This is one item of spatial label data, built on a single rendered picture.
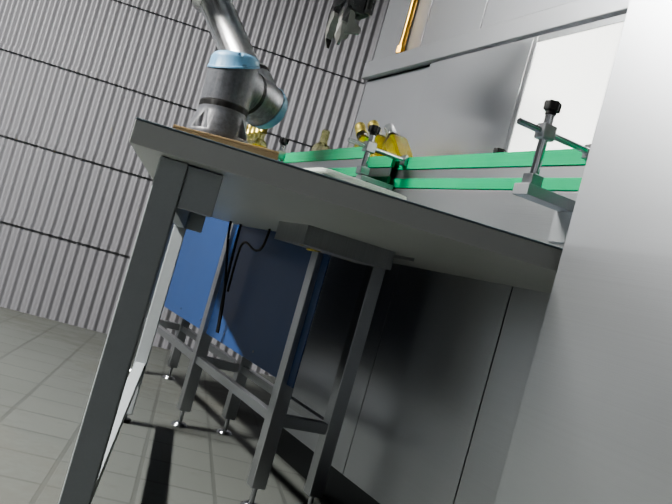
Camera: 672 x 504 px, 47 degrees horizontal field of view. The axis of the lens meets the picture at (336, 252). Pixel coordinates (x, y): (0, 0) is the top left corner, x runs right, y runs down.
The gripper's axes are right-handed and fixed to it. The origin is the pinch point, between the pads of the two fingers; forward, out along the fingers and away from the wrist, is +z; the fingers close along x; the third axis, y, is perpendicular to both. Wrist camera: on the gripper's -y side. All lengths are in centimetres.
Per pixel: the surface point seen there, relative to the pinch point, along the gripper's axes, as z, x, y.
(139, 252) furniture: 60, -68, -45
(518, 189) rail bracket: 33, -70, 13
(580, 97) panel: 4, -44, 42
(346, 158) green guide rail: 24.6, 8.0, 16.3
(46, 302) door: 109, 274, -12
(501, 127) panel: 8.9, -18.8, 41.9
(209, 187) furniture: 49, -70, -38
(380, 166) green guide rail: 24.5, 2.4, 23.7
